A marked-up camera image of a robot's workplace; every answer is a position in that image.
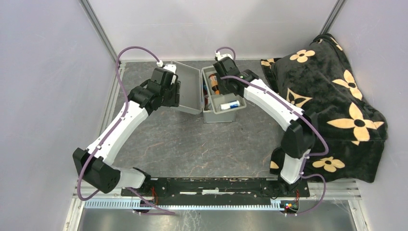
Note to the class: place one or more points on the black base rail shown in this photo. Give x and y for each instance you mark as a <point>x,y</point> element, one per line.
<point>221,191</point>

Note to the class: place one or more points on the black floral blanket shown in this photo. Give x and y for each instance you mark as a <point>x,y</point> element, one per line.
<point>319,78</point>

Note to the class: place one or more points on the brown glass bottle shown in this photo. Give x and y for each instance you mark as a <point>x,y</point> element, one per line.
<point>214,84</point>

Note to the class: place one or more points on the blue white small box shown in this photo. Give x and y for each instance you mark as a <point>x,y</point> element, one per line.
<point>230,105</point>

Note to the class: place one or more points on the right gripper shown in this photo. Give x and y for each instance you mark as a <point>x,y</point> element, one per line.
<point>223,91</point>

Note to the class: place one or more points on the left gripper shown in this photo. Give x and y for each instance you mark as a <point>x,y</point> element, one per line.
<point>174,101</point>

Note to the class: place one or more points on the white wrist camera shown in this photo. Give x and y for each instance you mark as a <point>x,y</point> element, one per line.
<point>169,67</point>
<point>219,56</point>

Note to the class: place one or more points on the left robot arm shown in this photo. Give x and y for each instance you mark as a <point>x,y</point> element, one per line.
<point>94,164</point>

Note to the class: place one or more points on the grey divider tray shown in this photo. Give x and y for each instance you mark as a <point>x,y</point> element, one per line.
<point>212,102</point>

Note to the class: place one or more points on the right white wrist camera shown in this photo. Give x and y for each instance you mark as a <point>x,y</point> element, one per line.
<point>219,56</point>

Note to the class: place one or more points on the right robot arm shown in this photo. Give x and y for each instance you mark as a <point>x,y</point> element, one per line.
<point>299,127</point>

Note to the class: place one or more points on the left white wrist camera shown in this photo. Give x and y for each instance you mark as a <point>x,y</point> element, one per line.
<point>169,67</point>

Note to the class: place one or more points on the grey metal case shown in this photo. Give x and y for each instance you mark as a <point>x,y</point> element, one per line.
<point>193,97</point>

